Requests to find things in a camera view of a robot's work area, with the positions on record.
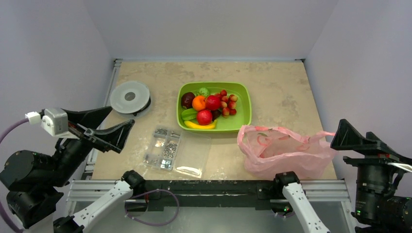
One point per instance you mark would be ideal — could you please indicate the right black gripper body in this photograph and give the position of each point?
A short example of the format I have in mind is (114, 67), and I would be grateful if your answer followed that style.
(374, 158)

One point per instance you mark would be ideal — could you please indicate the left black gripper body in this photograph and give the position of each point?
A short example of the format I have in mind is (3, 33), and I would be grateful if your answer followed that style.
(72, 152)

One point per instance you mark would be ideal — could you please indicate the yellow fake banana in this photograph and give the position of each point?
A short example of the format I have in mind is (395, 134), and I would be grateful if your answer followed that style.
(192, 125)

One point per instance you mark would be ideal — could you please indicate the pink plastic bag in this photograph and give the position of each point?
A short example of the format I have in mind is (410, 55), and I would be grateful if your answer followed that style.
(269, 151)

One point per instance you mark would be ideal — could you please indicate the dark red fake plum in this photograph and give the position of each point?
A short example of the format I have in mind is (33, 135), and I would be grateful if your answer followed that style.
(187, 99)

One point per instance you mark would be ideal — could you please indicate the orange fake fruit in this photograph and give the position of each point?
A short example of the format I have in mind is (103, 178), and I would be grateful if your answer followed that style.
(199, 103)

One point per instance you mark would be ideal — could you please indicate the red fake apple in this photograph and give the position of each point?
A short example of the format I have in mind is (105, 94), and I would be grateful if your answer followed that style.
(204, 117)

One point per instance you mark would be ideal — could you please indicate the light green fake fruit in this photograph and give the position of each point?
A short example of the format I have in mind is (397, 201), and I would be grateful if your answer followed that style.
(205, 92)

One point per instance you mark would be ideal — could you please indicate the dark purple fake fruit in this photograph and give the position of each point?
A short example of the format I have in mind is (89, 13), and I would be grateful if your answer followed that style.
(215, 114)

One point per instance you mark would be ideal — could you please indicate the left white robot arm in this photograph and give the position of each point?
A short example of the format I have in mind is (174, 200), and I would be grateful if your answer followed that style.
(32, 178)

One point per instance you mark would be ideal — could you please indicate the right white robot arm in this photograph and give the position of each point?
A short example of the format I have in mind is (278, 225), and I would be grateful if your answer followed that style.
(379, 173)

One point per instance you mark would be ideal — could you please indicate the red fake cherry bunch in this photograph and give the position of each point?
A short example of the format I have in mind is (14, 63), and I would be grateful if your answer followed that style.
(228, 103)

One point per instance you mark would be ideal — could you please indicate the grey filament spool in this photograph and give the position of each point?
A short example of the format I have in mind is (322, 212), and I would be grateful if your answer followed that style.
(130, 98)

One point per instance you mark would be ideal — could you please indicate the clear screw organizer box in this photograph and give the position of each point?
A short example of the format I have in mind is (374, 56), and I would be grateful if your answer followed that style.
(178, 151)

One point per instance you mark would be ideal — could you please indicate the green plastic tray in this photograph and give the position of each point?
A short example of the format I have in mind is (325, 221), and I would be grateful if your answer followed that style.
(224, 125)

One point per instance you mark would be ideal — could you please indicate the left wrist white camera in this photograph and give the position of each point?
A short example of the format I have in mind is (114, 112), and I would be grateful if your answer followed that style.
(54, 121)

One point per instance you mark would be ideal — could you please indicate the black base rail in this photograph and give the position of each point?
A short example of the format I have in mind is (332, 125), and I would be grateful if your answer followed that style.
(256, 194)

